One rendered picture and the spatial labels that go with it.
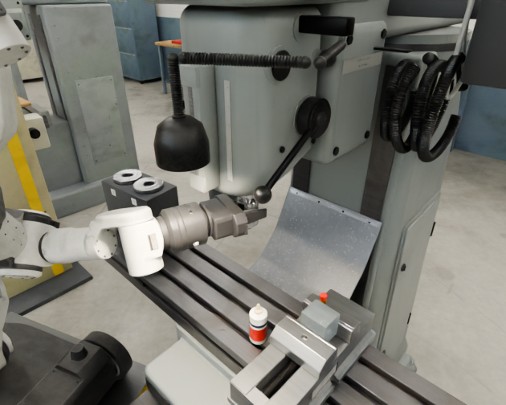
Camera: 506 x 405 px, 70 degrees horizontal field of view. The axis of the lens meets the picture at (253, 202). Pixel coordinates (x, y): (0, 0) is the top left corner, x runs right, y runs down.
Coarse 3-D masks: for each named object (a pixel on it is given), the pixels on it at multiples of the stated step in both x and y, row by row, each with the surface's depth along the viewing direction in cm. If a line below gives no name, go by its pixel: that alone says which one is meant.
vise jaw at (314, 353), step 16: (288, 320) 76; (272, 336) 75; (288, 336) 73; (304, 336) 73; (288, 352) 72; (304, 352) 70; (320, 352) 69; (336, 352) 70; (304, 368) 70; (320, 368) 68
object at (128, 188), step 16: (112, 176) 118; (128, 176) 118; (144, 176) 118; (112, 192) 113; (128, 192) 108; (144, 192) 107; (160, 192) 108; (176, 192) 113; (112, 208) 118; (160, 208) 109
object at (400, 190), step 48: (432, 48) 85; (384, 96) 86; (384, 144) 90; (432, 144) 99; (336, 192) 107; (384, 192) 95; (432, 192) 116; (384, 240) 103; (384, 288) 112; (384, 336) 126
